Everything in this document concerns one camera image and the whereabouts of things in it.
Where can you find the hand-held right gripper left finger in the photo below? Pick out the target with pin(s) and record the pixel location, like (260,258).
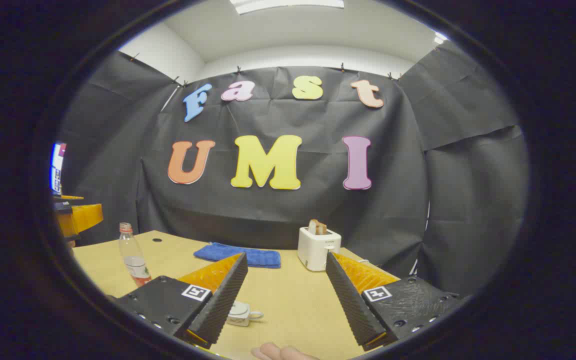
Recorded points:
(220,300)

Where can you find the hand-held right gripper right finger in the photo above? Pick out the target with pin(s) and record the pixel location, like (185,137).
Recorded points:
(350,300)

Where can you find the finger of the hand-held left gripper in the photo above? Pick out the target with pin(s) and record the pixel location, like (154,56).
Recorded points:
(85,217)
(64,205)

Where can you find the white floral teacup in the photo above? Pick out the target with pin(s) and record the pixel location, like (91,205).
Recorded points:
(242,316)

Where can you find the clear water bottle red label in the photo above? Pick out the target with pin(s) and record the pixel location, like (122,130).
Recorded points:
(134,257)

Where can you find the computer monitor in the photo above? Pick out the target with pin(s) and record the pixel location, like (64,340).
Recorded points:
(58,167)

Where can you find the blue folded towel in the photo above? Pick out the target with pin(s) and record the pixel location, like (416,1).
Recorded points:
(240,255)

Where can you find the white toaster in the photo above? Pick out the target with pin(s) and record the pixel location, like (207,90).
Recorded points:
(318,250)

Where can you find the toast slice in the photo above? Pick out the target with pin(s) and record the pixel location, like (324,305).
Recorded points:
(317,227)

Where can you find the black backdrop cloth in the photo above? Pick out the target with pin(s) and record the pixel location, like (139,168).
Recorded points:
(278,210)

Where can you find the ceiling light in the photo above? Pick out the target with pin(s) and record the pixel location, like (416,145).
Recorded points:
(288,5)

